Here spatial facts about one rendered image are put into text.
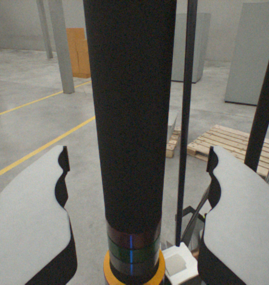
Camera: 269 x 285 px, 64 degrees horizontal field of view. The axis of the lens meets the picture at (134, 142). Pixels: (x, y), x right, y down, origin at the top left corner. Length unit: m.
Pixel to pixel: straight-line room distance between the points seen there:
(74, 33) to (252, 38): 5.49
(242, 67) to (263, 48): 0.50
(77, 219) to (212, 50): 11.06
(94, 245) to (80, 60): 7.07
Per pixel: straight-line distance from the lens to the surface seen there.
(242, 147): 3.46
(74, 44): 8.40
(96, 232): 2.22
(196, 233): 0.78
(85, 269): 2.04
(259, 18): 5.49
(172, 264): 0.20
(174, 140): 3.34
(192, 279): 0.20
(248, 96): 5.69
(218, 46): 12.27
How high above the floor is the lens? 1.72
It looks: 29 degrees down
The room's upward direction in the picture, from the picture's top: 1 degrees counter-clockwise
